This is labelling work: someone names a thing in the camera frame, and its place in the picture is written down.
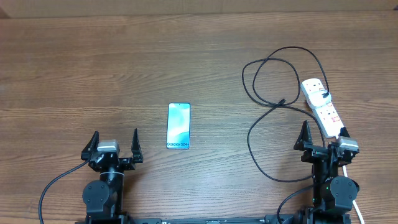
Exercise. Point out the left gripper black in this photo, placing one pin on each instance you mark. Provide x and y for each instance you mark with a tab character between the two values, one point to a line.
129	163

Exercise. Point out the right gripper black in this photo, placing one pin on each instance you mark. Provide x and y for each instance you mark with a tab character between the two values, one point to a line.
313	151

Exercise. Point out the blue Galaxy S24+ smartphone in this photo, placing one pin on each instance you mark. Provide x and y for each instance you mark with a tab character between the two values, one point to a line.
178	126

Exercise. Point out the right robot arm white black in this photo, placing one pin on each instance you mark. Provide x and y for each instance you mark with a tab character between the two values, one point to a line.
333	194

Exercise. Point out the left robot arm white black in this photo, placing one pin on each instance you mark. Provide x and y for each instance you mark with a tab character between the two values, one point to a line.
104	197

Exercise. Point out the white charger adapter plug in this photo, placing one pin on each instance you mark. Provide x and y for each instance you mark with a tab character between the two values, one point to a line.
317	99

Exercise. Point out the white power strip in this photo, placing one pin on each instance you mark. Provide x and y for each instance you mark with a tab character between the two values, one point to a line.
327	116

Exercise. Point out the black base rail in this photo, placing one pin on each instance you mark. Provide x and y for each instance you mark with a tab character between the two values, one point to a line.
268	219

